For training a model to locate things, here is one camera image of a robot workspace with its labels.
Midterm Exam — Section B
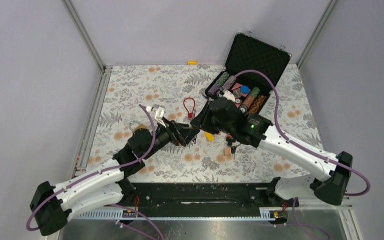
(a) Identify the orange black padlock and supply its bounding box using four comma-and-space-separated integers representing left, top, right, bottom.
226, 134, 236, 147

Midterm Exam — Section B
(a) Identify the red cable padlock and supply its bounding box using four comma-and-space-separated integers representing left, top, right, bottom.
183, 97, 196, 120

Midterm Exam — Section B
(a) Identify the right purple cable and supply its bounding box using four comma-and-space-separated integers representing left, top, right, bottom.
233, 69, 371, 240

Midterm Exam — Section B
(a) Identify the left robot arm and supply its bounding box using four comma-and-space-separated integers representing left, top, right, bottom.
26, 119, 199, 236

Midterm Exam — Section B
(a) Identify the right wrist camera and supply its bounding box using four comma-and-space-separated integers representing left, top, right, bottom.
222, 91, 236, 102

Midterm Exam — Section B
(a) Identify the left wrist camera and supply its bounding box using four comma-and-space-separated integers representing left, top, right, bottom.
146, 105, 166, 127

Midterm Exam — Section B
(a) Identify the large brass padlock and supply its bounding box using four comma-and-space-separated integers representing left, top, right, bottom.
128, 120, 148, 133

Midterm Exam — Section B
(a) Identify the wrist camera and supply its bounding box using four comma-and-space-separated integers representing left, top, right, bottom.
222, 91, 236, 102
146, 105, 166, 127

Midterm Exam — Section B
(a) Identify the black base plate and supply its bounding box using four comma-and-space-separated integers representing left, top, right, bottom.
117, 182, 294, 218

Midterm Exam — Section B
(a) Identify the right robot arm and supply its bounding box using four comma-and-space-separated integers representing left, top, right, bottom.
191, 97, 352, 206

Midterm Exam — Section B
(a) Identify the black poker chip case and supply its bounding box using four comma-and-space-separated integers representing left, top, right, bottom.
205, 32, 292, 115

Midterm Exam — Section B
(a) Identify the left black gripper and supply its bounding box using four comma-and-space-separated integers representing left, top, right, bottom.
143, 117, 200, 160

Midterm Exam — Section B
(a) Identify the tan block near keys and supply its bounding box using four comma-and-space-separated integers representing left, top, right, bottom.
223, 147, 232, 157

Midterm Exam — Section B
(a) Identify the yellow rectangular block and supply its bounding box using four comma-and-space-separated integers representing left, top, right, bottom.
204, 132, 214, 142

